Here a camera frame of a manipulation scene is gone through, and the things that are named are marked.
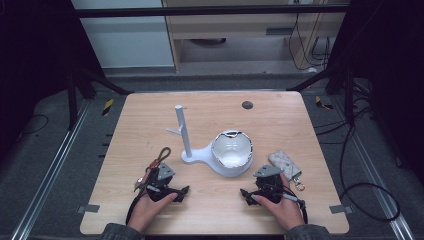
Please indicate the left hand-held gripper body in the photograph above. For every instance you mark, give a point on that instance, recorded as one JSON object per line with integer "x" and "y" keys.
{"x": 161, "y": 181}

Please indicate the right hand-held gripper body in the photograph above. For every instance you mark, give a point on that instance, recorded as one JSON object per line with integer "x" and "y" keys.
{"x": 268, "y": 183}

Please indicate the grey quilted key pouch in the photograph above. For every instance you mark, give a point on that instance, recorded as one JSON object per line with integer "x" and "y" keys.
{"x": 283, "y": 163}

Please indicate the white key stand with bowl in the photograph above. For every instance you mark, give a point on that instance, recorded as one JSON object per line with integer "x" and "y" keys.
{"x": 203, "y": 156}

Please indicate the person's left hand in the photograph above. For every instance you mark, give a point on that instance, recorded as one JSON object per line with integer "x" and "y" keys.
{"x": 146, "y": 211}

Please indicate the person's right hand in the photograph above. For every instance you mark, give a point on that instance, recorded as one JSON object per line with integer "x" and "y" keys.
{"x": 286, "y": 213}

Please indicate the grey tape piece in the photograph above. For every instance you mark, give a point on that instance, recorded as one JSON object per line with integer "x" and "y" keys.
{"x": 88, "y": 208}
{"x": 340, "y": 209}

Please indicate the dark round table grommet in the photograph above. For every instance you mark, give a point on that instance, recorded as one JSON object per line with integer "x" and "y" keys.
{"x": 247, "y": 105}

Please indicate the yellow tool on floor left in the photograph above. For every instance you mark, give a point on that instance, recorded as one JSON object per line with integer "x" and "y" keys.
{"x": 107, "y": 107}

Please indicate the yellow tool on floor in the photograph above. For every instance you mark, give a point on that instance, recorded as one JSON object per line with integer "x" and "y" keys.
{"x": 107, "y": 107}
{"x": 322, "y": 104}

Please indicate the yellow tool on floor right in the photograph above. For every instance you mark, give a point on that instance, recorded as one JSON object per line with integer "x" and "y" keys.
{"x": 322, "y": 104}

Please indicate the black metal stand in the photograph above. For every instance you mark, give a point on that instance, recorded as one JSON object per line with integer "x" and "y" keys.
{"x": 349, "y": 96}
{"x": 71, "y": 100}

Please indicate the white cabinet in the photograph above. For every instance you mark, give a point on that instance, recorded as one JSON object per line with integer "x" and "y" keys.
{"x": 126, "y": 40}

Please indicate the light wooden desk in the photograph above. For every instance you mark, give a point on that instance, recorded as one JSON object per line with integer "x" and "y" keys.
{"x": 233, "y": 23}

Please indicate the black horizontal bar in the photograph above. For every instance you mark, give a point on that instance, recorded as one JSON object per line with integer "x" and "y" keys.
{"x": 200, "y": 11}

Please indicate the aluminium floor rail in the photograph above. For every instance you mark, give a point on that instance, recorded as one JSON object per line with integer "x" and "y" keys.
{"x": 50, "y": 173}
{"x": 376, "y": 180}

